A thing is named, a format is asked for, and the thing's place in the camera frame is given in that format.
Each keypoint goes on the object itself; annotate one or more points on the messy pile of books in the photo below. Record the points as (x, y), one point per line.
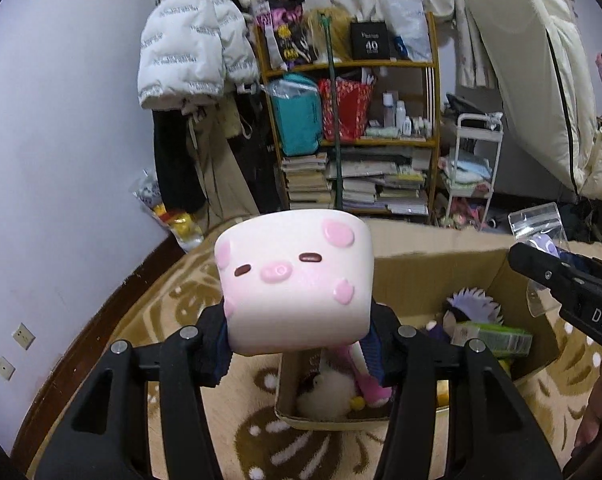
(381, 185)

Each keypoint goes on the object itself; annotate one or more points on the black pink printed bag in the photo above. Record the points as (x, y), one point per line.
(286, 40)

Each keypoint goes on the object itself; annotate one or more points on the white wall socket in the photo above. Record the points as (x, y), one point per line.
(4, 368)
(23, 336)

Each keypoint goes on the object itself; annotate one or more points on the yellow plush toy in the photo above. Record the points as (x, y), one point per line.
(442, 392)

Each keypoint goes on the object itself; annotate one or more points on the pink toys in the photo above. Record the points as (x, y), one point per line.
(463, 210)

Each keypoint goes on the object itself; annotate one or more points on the folded cloths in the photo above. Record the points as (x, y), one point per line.
(466, 170)

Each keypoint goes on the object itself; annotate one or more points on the white puffer jacket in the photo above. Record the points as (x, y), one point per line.
(181, 50)

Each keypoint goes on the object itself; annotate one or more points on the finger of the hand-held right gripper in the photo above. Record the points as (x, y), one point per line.
(536, 267)
(575, 259)

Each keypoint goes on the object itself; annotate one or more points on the pale green pouch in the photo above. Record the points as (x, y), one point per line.
(381, 132)

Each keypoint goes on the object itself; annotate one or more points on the dark cloth pile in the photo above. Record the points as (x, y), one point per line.
(581, 220)

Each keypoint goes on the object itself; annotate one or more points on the large clear plastic bag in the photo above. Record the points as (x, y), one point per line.
(406, 15)

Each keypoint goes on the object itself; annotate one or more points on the blonde wig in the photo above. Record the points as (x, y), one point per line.
(338, 35)

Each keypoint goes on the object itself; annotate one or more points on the green pole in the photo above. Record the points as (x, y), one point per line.
(337, 125)

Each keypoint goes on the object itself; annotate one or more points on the plastic bag of toys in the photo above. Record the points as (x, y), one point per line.
(181, 225)

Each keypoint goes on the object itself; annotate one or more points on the red patterned bag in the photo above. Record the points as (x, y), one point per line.
(348, 110)

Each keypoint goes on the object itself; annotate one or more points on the white trolley cart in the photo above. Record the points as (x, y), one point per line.
(476, 119)

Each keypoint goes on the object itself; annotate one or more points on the crumpled clear plastic bag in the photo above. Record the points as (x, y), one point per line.
(288, 89)

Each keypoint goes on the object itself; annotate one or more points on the pink pig cube plush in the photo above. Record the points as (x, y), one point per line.
(291, 285)

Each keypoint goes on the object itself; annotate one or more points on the person's right hand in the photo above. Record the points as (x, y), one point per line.
(596, 400)

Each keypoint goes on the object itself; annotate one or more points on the lavender-haired plush doll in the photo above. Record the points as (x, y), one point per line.
(473, 310)

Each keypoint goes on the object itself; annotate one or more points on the teal shopping bag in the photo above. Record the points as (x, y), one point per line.
(298, 120)

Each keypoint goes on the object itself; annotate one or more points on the pink white plush toy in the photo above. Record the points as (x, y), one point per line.
(371, 390)

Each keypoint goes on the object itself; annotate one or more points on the black box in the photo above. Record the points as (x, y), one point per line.
(370, 40)

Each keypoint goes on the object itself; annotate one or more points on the neat stack of books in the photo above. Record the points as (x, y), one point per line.
(306, 180)

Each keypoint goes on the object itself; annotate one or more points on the beige trousers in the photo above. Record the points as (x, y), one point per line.
(221, 180)

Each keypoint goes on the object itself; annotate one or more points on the white mattress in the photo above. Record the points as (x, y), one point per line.
(521, 60)

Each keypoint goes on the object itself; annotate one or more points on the white fluffy plush toy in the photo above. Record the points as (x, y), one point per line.
(326, 390)

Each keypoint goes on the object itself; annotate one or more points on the clear zip bag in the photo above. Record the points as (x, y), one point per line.
(536, 222)

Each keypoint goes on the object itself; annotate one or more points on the wooden shelf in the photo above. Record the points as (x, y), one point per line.
(381, 63)

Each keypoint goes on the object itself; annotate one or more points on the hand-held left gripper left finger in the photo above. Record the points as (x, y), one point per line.
(221, 355)

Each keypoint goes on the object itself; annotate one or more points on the green white packet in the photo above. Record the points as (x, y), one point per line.
(496, 337)

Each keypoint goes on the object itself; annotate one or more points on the dark hanging garment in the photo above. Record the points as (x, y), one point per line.
(261, 160)

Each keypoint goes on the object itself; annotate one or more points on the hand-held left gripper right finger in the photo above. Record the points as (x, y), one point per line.
(373, 355)

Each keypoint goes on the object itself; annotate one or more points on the group of toiletry bottles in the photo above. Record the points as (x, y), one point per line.
(398, 115)

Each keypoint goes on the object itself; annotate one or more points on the cardboard box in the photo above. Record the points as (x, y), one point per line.
(431, 270)

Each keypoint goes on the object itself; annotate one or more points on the black long coat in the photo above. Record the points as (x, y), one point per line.
(173, 160)

